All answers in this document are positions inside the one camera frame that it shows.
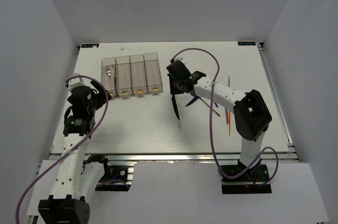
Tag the smoky clear container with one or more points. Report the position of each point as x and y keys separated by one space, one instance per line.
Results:
x=153 y=73
x=138 y=74
x=123 y=76
x=104 y=78

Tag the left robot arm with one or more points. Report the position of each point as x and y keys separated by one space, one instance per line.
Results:
x=68 y=201

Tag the iridescent blue knife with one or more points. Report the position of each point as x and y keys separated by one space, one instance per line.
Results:
x=193 y=100

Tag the blue label sticker right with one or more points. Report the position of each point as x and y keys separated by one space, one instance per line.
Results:
x=246 y=43

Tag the blue label sticker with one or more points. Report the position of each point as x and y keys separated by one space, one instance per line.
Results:
x=246 y=43
x=89 y=45

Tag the orange chopstick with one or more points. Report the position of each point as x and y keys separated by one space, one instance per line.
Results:
x=229 y=128
x=227 y=115

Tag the black knife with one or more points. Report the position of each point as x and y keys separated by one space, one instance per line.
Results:
x=174 y=104

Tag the white front panel board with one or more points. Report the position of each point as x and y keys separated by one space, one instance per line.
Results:
x=190 y=192

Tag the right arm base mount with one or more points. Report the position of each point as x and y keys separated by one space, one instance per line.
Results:
x=256 y=183

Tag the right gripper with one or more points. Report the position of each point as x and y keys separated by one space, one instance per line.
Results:
x=172 y=90

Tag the fork with pink handle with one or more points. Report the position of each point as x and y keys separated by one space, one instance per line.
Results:
x=110 y=78

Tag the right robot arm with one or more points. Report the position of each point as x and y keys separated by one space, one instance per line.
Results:
x=251 y=114

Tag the aluminium table edge rail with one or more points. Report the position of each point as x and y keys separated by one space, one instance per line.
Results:
x=269 y=156

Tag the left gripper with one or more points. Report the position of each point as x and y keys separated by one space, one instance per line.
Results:
x=99 y=98

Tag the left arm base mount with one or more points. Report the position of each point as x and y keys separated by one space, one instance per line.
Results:
x=115 y=176

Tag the blue label sticker left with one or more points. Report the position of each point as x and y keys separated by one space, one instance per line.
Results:
x=89 y=45

